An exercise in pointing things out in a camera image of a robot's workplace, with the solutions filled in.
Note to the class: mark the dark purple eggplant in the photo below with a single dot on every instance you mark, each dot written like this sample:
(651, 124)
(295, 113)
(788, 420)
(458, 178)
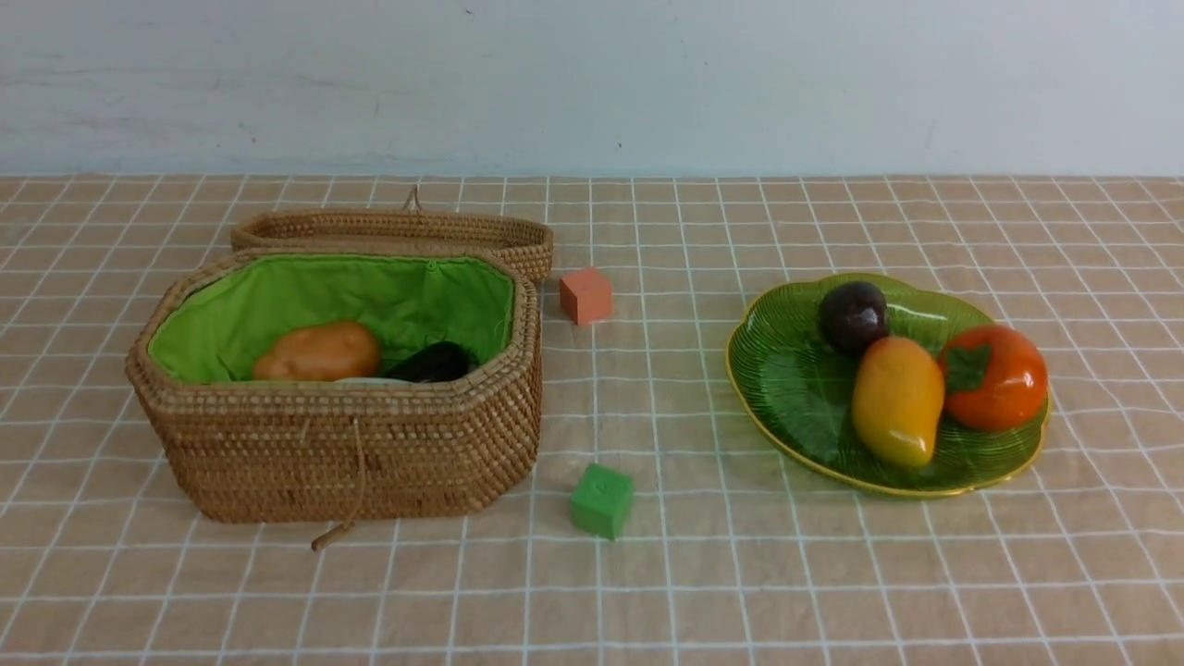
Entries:
(442, 362)

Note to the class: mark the tan potato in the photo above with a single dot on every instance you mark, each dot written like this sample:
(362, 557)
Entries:
(320, 353)

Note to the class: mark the dark purple mangosteen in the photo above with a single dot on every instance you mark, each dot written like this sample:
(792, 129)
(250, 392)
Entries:
(853, 316)

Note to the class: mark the yellow orange mango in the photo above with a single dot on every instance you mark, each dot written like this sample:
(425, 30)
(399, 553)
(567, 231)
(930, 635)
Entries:
(898, 401)

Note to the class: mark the orange persimmon green calyx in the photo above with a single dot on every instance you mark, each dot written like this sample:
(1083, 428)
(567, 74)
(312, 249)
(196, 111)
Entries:
(995, 379)

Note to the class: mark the white radish green leaves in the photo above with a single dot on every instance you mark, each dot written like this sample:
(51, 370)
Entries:
(373, 380)

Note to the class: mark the orange foam cube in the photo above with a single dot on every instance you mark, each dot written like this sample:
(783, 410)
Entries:
(586, 296)

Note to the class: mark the green foam cube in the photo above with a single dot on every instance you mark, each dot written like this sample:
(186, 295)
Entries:
(602, 501)

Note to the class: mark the green glass leaf plate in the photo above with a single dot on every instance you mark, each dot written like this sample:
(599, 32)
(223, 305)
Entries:
(798, 389)

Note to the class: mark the woven wicker basket lid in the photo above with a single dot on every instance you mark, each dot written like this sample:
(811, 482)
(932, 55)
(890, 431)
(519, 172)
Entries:
(524, 245)

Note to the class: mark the beige checkered tablecloth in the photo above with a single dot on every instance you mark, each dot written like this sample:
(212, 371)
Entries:
(732, 554)

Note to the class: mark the woven wicker basket green lining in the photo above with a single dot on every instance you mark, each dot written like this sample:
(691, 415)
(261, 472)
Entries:
(276, 452)

